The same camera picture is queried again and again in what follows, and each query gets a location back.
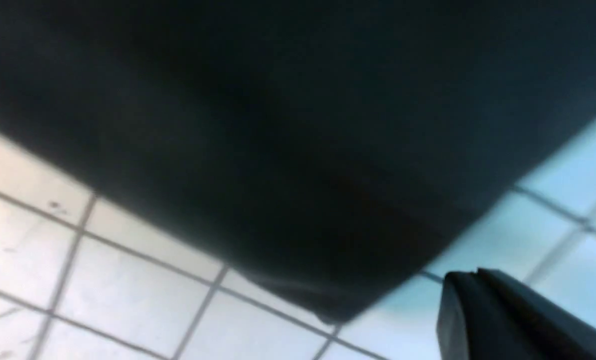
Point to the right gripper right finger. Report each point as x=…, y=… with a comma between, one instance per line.
x=553, y=331

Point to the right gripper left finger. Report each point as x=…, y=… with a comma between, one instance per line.
x=473, y=323

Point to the gray long sleeve shirt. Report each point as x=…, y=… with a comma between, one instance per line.
x=326, y=150

